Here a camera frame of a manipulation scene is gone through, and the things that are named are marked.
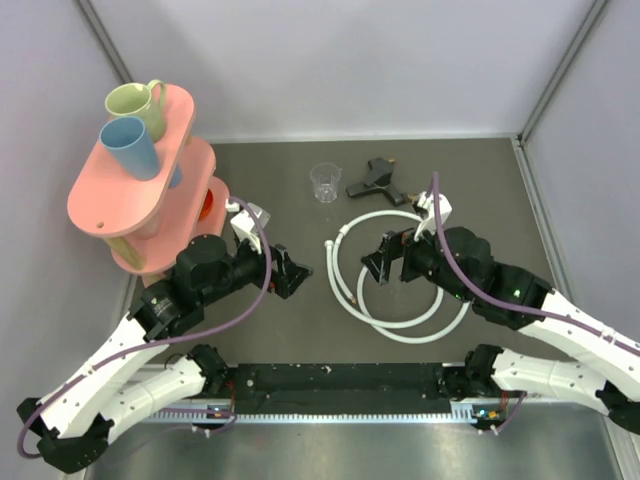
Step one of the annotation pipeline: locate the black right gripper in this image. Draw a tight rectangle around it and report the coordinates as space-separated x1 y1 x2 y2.
361 216 473 303

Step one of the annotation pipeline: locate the white flexible hose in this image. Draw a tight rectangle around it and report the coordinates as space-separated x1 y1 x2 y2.
324 209 471 345

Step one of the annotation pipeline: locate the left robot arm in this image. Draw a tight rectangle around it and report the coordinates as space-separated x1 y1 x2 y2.
17 235 313 474

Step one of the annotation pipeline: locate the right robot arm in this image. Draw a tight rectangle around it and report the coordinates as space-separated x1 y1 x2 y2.
362 227 639 433

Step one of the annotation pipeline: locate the clear plastic cup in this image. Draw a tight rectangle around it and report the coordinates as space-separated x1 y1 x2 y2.
310 162 342 203

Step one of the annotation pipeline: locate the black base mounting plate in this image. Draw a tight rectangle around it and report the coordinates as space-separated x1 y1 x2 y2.
229 363 472 415

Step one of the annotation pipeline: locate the orange object on shelf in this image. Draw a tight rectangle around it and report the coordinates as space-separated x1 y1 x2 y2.
198 189 214 221

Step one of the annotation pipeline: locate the pink three-tier shelf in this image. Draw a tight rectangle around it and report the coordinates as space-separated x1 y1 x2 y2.
67 84 229 285

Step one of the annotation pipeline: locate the blue plastic cup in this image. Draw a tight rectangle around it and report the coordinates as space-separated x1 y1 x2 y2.
99 116 160 181

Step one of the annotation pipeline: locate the green ceramic mug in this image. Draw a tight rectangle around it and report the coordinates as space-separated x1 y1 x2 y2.
104 79 166 142

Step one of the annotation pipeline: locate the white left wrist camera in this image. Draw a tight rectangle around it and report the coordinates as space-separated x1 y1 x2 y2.
225 199 270 254

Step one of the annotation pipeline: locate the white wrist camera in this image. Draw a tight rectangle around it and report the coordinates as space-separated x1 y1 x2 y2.
225 199 270 254
412 191 453 240

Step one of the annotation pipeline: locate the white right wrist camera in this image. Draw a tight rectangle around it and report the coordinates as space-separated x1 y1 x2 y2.
412 191 453 240

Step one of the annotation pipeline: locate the grey slotted cable duct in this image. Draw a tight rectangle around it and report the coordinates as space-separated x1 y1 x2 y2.
144 403 505 425

